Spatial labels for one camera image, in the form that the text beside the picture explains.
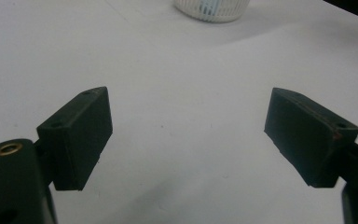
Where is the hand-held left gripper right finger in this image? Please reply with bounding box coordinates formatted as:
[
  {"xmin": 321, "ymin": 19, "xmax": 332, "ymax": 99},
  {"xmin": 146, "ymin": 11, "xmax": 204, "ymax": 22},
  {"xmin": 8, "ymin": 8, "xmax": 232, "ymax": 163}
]
[{"xmin": 264, "ymin": 87, "xmax": 358, "ymax": 189}]

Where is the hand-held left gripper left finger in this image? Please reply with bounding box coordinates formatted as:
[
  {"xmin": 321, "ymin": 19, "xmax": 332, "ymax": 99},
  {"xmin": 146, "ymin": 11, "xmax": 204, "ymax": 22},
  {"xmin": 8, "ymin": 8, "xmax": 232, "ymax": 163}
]
[{"xmin": 36, "ymin": 86, "xmax": 114, "ymax": 191}]

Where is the white plastic basket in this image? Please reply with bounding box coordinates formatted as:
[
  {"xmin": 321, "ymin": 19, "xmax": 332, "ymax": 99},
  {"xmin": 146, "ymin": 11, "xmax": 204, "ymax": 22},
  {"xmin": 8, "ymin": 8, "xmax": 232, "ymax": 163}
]
[{"xmin": 172, "ymin": 0, "xmax": 251, "ymax": 23}]

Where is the white table cover sheet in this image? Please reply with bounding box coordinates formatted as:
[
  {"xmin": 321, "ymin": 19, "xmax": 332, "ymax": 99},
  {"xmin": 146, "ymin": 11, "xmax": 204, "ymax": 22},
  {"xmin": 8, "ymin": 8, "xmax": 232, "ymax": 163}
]
[{"xmin": 0, "ymin": 0, "xmax": 358, "ymax": 224}]

